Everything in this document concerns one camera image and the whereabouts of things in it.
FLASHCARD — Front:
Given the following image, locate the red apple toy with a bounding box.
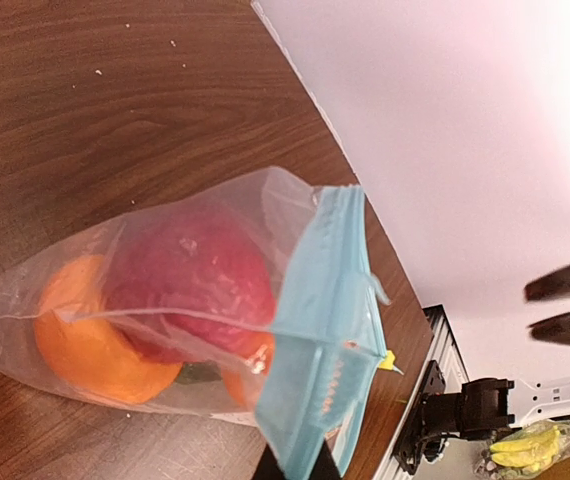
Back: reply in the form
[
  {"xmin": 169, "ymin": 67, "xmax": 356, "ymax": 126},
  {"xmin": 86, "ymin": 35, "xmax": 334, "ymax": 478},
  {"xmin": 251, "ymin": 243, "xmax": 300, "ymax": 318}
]
[{"xmin": 104, "ymin": 207, "xmax": 276, "ymax": 364}]

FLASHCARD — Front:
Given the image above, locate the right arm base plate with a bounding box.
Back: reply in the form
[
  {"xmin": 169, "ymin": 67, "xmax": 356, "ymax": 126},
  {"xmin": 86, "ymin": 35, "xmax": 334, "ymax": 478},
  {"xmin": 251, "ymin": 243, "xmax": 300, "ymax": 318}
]
[{"xmin": 392, "ymin": 359, "xmax": 449, "ymax": 476}]

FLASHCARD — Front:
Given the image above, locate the aluminium front rail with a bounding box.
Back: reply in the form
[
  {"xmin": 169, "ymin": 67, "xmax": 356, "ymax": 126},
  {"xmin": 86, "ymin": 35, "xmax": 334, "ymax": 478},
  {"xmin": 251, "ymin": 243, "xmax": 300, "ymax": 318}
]
[{"xmin": 373, "ymin": 305, "xmax": 469, "ymax": 480}]

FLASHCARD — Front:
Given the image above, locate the green lime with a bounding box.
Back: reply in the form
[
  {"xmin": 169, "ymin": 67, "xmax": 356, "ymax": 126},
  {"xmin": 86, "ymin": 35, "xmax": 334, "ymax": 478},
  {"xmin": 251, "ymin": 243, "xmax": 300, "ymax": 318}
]
[{"xmin": 174, "ymin": 361, "xmax": 222, "ymax": 385}]

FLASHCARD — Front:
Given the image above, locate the clear zip top bag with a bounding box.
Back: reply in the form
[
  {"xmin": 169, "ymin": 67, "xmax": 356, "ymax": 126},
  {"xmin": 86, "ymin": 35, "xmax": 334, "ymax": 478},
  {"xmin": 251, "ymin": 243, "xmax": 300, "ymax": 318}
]
[{"xmin": 0, "ymin": 167, "xmax": 390, "ymax": 479}]

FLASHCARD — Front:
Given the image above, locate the bagged yellow bananas background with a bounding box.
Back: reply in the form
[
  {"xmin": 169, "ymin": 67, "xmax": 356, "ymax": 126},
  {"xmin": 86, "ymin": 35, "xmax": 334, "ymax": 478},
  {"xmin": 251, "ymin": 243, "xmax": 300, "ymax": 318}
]
[{"xmin": 474, "ymin": 420, "xmax": 570, "ymax": 479}]

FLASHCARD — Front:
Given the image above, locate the orange fruit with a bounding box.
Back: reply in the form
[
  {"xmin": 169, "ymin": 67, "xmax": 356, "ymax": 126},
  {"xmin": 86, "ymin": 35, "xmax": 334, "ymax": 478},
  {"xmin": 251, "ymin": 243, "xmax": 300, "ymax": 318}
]
[
  {"xmin": 33, "ymin": 255, "xmax": 183, "ymax": 405},
  {"xmin": 221, "ymin": 332, "xmax": 276, "ymax": 410}
]

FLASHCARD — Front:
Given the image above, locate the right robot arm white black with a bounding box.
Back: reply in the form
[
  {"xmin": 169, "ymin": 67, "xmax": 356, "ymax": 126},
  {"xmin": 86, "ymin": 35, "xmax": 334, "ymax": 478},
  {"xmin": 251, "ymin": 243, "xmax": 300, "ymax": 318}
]
[{"xmin": 399, "ymin": 264, "xmax": 570, "ymax": 459}]

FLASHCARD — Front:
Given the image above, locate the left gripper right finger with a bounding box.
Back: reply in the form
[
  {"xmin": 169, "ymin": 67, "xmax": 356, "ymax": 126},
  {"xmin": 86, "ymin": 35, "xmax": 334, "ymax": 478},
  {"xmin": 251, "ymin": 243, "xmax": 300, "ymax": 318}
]
[{"xmin": 312, "ymin": 441, "xmax": 341, "ymax": 480}]

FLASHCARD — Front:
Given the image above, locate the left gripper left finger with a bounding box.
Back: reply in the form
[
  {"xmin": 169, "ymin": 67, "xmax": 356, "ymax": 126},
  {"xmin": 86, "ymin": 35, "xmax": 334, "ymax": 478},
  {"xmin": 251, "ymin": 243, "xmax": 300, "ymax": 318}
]
[{"xmin": 252, "ymin": 444, "xmax": 286, "ymax": 480}]

